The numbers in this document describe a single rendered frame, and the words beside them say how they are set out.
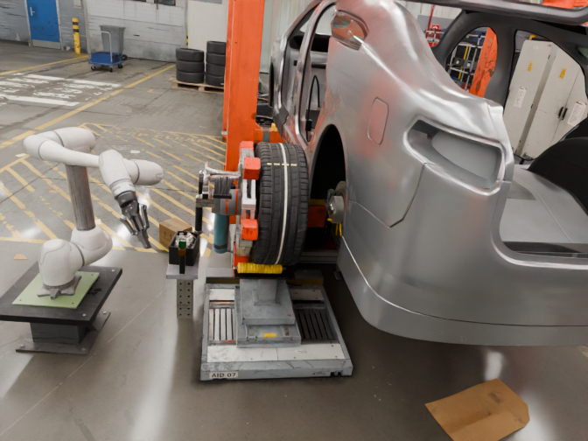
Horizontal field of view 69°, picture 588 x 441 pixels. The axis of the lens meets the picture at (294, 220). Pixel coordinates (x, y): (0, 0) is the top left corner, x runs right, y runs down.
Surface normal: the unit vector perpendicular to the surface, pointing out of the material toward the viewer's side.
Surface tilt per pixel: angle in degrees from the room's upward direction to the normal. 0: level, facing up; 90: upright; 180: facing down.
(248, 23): 90
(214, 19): 90
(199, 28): 90
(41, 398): 0
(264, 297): 90
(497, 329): 106
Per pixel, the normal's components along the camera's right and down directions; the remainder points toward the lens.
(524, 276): 0.01, 0.44
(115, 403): 0.11, -0.90
